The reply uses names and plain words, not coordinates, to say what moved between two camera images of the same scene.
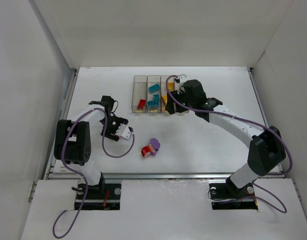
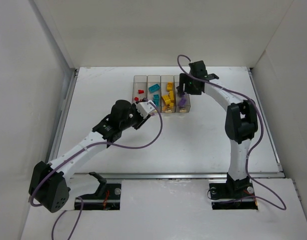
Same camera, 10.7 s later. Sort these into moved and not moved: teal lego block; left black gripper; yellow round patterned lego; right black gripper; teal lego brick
Moved: left black gripper; right black gripper
Not moved: teal lego brick; yellow round patterned lego; teal lego block
